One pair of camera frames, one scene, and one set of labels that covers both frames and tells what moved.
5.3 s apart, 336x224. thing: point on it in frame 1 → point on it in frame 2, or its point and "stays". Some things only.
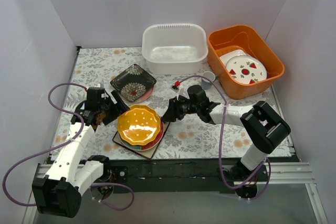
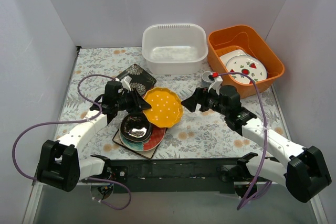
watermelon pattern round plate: (246, 69) stays
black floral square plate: (133, 83) stays
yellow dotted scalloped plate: (139, 125) → (166, 110)
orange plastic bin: (243, 38) stays
